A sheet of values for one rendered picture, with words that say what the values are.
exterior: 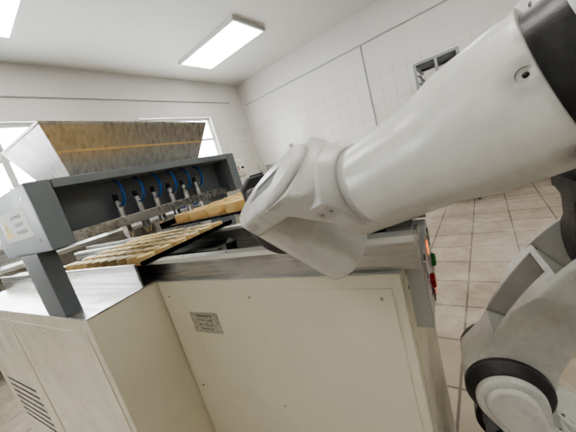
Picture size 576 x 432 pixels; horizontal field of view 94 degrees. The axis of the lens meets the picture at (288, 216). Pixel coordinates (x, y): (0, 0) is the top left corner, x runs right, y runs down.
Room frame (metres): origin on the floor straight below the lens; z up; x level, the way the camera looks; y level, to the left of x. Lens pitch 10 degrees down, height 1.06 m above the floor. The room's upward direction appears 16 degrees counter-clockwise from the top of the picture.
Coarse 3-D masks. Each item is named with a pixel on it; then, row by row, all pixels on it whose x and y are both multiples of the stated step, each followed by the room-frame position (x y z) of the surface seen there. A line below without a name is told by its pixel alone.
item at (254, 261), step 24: (384, 240) 0.43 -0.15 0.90; (408, 240) 0.41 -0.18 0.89; (168, 264) 0.74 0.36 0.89; (192, 264) 0.69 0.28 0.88; (216, 264) 0.65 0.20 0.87; (240, 264) 0.61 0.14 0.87; (264, 264) 0.57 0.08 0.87; (288, 264) 0.54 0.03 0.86; (360, 264) 0.46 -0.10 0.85; (384, 264) 0.44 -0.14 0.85; (408, 264) 0.42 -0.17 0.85
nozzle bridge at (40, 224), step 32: (192, 160) 1.02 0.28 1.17; (224, 160) 1.19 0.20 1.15; (32, 192) 0.62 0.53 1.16; (64, 192) 0.74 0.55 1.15; (96, 192) 0.81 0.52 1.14; (128, 192) 0.88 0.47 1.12; (192, 192) 1.09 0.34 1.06; (224, 192) 1.17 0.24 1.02; (0, 224) 0.74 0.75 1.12; (32, 224) 0.64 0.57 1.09; (64, 224) 0.65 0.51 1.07; (96, 224) 0.78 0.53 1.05; (128, 224) 0.80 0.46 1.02; (32, 256) 0.69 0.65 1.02; (64, 288) 0.69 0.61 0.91
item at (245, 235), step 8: (424, 216) 0.66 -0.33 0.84; (240, 224) 0.99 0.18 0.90; (216, 232) 1.04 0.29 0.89; (224, 232) 1.02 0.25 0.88; (232, 232) 0.99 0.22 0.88; (240, 232) 0.98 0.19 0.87; (248, 232) 0.96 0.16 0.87; (200, 240) 1.09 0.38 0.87; (208, 240) 1.07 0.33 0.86; (216, 240) 1.04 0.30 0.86; (224, 240) 1.02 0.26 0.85; (240, 240) 0.98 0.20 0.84; (104, 248) 1.51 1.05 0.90; (184, 248) 1.15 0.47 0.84; (80, 256) 1.67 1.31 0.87
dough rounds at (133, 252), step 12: (192, 228) 1.10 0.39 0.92; (204, 228) 0.99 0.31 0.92; (132, 240) 1.28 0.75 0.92; (144, 240) 1.20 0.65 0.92; (156, 240) 1.06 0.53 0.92; (168, 240) 0.95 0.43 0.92; (180, 240) 0.89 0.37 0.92; (108, 252) 1.12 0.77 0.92; (120, 252) 0.99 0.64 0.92; (132, 252) 0.92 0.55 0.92; (144, 252) 0.89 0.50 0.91; (156, 252) 0.83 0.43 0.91; (72, 264) 1.05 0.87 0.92; (84, 264) 0.97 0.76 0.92; (96, 264) 0.92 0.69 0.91; (108, 264) 0.90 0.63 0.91; (120, 264) 0.84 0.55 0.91; (132, 264) 0.81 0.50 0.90
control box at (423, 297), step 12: (420, 228) 0.59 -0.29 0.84; (420, 240) 0.52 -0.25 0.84; (420, 252) 0.47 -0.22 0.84; (408, 276) 0.46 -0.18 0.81; (420, 276) 0.45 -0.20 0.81; (420, 288) 0.45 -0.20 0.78; (432, 288) 0.49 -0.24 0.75; (420, 300) 0.45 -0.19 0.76; (432, 300) 0.47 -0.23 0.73; (420, 312) 0.45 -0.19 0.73; (432, 312) 0.45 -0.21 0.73; (420, 324) 0.45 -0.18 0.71; (432, 324) 0.44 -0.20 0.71
